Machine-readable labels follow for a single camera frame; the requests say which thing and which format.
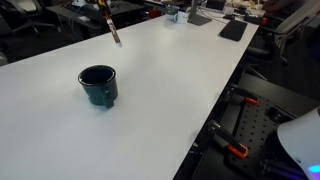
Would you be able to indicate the dark green enamel mug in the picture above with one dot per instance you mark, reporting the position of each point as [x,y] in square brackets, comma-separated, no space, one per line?
[99,83]

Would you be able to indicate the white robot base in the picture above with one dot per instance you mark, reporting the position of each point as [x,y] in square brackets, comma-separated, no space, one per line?
[300,138]

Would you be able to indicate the orange black clamp near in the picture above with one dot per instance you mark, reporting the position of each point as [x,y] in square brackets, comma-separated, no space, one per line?
[234,146]

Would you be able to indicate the orange black clamp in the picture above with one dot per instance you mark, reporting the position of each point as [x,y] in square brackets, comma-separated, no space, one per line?
[248,96]
[234,146]

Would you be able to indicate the white coffee mug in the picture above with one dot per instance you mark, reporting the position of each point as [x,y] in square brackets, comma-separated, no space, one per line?
[181,17]

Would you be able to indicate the dark bowl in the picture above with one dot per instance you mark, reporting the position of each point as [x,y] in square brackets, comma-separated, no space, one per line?
[170,13]

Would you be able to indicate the orange black clamp far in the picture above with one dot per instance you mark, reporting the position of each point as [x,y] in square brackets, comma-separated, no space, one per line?
[248,96]

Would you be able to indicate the black keyboard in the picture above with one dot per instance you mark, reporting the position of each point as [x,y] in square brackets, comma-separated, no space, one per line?
[233,30]

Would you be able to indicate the black side desk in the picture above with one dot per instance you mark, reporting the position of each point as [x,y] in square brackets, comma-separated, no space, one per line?
[88,18]

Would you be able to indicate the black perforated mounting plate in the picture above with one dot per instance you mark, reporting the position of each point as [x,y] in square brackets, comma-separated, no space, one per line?
[256,129]

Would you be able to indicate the grey office chair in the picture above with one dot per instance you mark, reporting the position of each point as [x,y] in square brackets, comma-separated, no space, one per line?
[269,43]

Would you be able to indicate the black office chair left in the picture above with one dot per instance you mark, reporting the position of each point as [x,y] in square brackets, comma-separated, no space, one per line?
[26,10]

